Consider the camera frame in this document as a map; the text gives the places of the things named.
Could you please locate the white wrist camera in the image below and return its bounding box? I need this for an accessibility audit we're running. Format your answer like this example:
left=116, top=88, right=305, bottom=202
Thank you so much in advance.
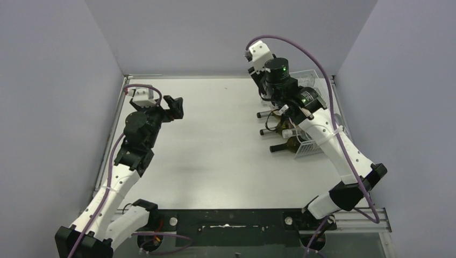
left=127, top=87, right=156, bottom=107
left=244, top=40, right=274, bottom=73

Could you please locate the olive wine bottle black cap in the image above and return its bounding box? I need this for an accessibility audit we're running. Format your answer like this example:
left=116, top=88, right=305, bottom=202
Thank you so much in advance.
left=259, top=121, right=290, bottom=137

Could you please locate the green wine bottle lowest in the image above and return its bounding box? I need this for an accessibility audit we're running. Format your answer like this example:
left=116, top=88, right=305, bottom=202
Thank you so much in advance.
left=269, top=136, right=303, bottom=153

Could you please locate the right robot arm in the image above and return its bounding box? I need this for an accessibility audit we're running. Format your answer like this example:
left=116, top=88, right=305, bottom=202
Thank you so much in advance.
left=248, top=58, right=387, bottom=219

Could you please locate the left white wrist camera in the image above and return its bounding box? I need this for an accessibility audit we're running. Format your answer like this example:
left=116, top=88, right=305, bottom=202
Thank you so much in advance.
left=127, top=87, right=156, bottom=107

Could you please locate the dark green wine bottle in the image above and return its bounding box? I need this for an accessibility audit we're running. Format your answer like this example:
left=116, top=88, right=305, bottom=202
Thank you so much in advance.
left=256, top=110, right=281, bottom=120

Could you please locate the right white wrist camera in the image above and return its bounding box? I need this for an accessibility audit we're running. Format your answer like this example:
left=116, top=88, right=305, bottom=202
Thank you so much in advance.
left=244, top=40, right=274, bottom=73

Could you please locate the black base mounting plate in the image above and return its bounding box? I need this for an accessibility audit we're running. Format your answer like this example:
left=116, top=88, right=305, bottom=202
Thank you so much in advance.
left=121, top=198, right=339, bottom=255

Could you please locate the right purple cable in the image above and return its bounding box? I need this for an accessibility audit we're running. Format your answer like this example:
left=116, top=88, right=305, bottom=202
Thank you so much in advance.
left=245, top=34, right=381, bottom=258

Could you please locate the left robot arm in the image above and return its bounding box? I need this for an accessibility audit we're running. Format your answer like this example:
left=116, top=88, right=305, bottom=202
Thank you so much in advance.
left=55, top=95, right=184, bottom=257

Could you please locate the clear round bottle black cap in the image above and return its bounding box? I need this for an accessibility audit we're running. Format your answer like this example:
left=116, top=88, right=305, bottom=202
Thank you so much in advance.
left=282, top=128, right=303, bottom=139

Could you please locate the white wire wine rack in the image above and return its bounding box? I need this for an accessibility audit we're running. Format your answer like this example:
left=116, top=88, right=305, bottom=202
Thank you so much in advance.
left=290, top=70, right=351, bottom=158

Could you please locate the purple cable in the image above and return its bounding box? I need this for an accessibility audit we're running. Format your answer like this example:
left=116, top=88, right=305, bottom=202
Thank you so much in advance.
left=245, top=34, right=381, bottom=258
left=66, top=84, right=163, bottom=258

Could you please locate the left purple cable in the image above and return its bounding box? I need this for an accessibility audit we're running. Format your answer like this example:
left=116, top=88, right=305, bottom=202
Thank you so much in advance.
left=66, top=84, right=163, bottom=258

